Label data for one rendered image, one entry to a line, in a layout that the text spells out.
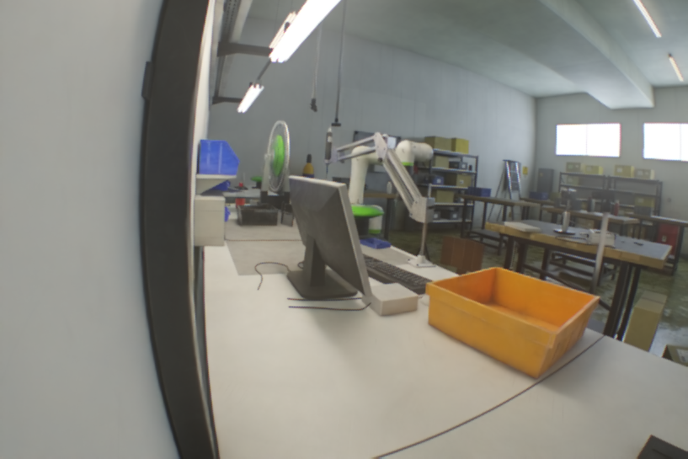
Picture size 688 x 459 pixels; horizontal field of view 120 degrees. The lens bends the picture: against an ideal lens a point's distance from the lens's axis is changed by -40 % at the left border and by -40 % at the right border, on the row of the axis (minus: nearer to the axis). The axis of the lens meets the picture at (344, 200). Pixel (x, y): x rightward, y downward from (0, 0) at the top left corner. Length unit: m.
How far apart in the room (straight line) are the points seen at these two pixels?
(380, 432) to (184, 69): 0.51
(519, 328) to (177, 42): 0.69
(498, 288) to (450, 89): 7.84
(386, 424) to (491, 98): 9.54
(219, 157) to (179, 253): 1.38
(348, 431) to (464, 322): 0.39
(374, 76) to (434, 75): 1.75
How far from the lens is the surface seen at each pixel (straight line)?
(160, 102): 0.30
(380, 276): 1.12
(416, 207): 1.36
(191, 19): 0.32
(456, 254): 2.22
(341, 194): 0.75
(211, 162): 1.66
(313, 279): 1.00
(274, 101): 6.52
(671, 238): 9.13
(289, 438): 0.50
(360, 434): 0.51
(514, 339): 0.71
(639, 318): 2.26
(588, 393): 0.72
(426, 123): 8.02
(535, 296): 0.99
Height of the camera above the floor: 1.28
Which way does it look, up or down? 5 degrees down
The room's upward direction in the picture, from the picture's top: 4 degrees clockwise
